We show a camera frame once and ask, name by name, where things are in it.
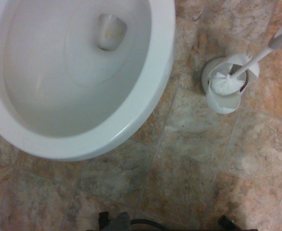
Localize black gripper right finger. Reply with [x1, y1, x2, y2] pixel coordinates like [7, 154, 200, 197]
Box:
[217, 214, 236, 231]

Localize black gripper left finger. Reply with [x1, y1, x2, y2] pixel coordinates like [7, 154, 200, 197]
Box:
[98, 211, 112, 231]

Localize white toilet brush grey handle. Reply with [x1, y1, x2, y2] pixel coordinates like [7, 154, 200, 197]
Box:
[210, 17, 282, 95]

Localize white ceramic toilet bowl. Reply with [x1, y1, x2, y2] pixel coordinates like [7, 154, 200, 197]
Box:
[0, 0, 176, 162]

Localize white plastic brush holder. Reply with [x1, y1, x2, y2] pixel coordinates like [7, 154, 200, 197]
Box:
[201, 53, 260, 115]

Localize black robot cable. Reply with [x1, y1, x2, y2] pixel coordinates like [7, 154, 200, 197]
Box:
[130, 218, 165, 231]

